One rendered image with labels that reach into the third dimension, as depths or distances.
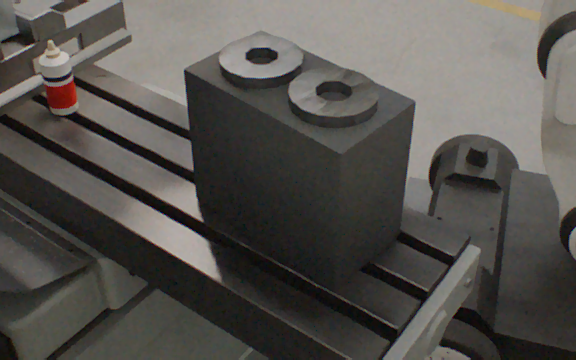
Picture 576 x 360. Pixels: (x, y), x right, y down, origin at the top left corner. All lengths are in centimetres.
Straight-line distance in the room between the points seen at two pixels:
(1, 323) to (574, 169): 89
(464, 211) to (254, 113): 80
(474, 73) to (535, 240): 165
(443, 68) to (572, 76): 195
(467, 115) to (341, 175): 212
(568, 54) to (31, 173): 75
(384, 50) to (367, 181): 243
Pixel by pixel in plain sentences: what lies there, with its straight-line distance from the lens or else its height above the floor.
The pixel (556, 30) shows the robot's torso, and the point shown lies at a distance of 112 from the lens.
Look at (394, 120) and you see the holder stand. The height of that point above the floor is 114.
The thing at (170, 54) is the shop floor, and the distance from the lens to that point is 312.
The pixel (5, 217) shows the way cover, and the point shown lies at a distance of 104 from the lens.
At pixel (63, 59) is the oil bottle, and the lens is 104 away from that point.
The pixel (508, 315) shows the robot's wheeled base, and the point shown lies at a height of 57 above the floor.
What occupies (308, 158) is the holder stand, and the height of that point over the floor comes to 112.
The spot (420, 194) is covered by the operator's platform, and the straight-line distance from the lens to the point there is 178.
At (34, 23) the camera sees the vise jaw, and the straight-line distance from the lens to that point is 111.
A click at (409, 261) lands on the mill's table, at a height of 96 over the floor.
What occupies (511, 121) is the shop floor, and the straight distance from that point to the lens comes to 280.
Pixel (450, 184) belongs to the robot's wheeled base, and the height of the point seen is 59.
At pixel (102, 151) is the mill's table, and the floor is 96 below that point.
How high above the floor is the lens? 155
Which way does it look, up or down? 37 degrees down
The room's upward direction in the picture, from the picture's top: straight up
